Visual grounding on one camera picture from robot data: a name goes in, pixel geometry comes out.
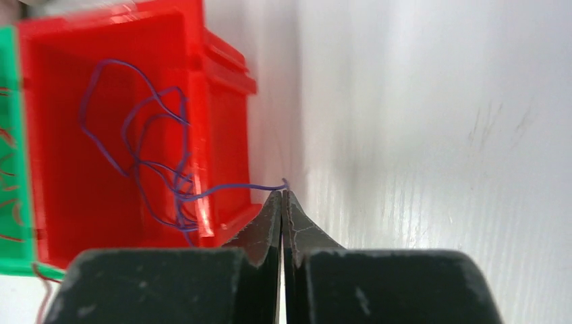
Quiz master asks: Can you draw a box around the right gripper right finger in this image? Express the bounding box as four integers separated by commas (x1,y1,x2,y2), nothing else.
282,190,502,323

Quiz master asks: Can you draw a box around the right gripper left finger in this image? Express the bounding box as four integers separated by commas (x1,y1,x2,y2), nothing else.
44,191,283,323

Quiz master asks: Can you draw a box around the purple wires bundle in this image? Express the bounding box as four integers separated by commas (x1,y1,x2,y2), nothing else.
79,59,291,247

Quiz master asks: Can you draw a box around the red wires bundle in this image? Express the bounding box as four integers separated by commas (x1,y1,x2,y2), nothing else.
0,84,61,324

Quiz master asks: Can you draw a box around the red plastic bin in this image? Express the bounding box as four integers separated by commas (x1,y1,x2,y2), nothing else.
16,1,260,269

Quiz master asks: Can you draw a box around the green plastic bin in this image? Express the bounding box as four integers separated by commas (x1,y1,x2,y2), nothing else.
1,25,64,280

